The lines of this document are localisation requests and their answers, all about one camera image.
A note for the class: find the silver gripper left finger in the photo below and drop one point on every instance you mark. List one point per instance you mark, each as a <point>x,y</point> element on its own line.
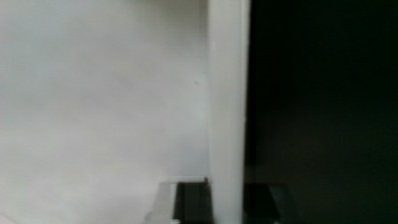
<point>163,210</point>

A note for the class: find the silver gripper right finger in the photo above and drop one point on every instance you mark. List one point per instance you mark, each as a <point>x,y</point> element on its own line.
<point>269,204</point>

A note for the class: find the white square table top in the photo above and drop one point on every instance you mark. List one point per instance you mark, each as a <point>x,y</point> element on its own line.
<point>122,106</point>

